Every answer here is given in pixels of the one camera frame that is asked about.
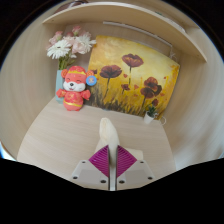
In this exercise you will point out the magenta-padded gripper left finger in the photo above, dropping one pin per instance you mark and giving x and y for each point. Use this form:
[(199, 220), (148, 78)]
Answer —
[(87, 173)]

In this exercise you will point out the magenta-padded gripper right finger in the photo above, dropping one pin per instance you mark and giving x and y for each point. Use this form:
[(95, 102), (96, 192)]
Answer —
[(136, 173)]

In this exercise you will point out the cream white towel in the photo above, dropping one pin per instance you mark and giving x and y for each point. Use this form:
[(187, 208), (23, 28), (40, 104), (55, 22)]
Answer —
[(108, 131)]

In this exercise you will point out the small plant in white pot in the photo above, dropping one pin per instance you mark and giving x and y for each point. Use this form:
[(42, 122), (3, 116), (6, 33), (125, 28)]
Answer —
[(149, 117)]

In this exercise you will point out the red plush mouse toy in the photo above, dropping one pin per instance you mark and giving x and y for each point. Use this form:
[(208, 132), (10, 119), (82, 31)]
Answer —
[(74, 93)]

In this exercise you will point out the teal ceramic vase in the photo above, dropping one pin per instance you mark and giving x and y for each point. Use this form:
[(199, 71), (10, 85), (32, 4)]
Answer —
[(59, 83)]

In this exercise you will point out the yellow poppy flower painting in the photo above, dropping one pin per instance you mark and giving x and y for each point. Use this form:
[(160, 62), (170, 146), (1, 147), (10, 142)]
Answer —
[(136, 76)]

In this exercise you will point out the pink and white flower bouquet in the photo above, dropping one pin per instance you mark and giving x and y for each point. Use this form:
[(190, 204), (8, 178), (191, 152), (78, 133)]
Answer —
[(68, 45)]

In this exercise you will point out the white light bar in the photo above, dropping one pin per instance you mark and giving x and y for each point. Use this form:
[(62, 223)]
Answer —
[(140, 30)]

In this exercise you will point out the light wooden wall shelf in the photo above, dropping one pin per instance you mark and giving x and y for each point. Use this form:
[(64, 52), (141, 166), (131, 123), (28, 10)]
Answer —
[(126, 15)]

